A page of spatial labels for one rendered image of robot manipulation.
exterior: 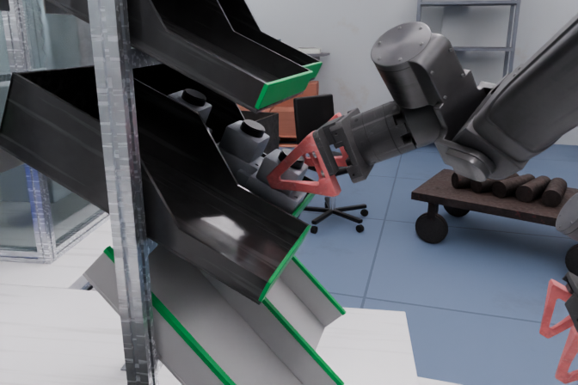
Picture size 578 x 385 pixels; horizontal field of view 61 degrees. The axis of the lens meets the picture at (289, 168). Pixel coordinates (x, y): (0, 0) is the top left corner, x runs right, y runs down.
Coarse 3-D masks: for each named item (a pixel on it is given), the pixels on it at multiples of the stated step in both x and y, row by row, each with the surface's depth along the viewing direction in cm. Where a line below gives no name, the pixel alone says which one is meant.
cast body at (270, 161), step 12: (276, 156) 57; (300, 156) 57; (264, 168) 56; (288, 168) 55; (300, 168) 57; (240, 180) 59; (252, 180) 57; (264, 180) 56; (264, 192) 57; (276, 192) 56; (288, 192) 56; (300, 192) 58; (276, 204) 57; (288, 204) 56
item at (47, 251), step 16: (16, 0) 105; (16, 16) 105; (16, 32) 105; (16, 48) 106; (16, 64) 108; (32, 176) 115; (32, 192) 115; (32, 208) 116; (48, 208) 118; (48, 224) 119; (96, 224) 141; (48, 240) 119; (64, 240) 126; (80, 240) 133; (0, 256) 121; (16, 256) 121; (32, 256) 120; (48, 256) 119
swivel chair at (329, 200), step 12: (312, 96) 369; (324, 96) 376; (300, 108) 362; (312, 108) 369; (324, 108) 377; (300, 120) 362; (312, 120) 370; (324, 120) 378; (300, 132) 363; (312, 168) 354; (324, 204) 409; (324, 216) 363; (348, 216) 362; (312, 228) 354; (360, 228) 355
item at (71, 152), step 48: (48, 96) 42; (96, 96) 55; (144, 96) 54; (0, 144) 45; (48, 144) 43; (96, 144) 42; (144, 144) 55; (192, 144) 53; (96, 192) 43; (144, 192) 41; (192, 192) 52; (240, 192) 53; (192, 240) 41; (240, 240) 48; (288, 240) 52; (240, 288) 41
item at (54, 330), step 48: (0, 288) 109; (48, 288) 109; (0, 336) 91; (48, 336) 91; (96, 336) 91; (336, 336) 91; (384, 336) 91; (0, 384) 79; (48, 384) 79; (96, 384) 79; (384, 384) 79
